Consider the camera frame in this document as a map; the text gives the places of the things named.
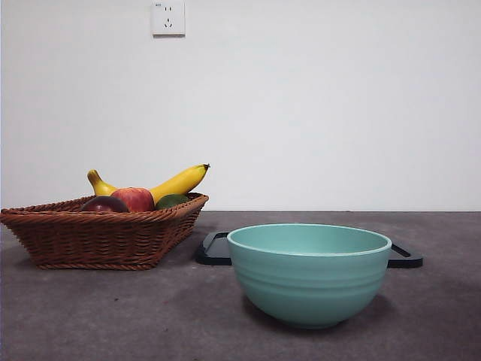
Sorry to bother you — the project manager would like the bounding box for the teal ribbed bowl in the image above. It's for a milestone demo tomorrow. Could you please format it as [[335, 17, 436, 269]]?
[[226, 223, 393, 327]]

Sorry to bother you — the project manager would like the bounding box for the dark purple plum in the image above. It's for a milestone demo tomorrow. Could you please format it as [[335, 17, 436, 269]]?
[[80, 195, 130, 214]]

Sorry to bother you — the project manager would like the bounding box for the yellow banana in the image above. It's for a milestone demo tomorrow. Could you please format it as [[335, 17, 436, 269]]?
[[87, 163, 210, 204]]

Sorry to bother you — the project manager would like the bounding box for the green avocado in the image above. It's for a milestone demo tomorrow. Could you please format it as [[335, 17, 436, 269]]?
[[155, 193, 189, 211]]

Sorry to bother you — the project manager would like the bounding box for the black rectangular tray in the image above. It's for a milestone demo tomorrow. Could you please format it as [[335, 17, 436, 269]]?
[[195, 231, 425, 268]]

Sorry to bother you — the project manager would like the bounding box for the red yellow apple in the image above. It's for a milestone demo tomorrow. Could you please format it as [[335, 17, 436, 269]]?
[[110, 186, 156, 212]]

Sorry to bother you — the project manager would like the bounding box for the brown wicker basket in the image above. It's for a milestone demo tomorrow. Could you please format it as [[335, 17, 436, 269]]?
[[0, 192, 210, 270]]

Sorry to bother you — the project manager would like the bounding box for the white wall socket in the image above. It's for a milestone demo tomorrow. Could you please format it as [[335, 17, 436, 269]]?
[[151, 1, 186, 38]]

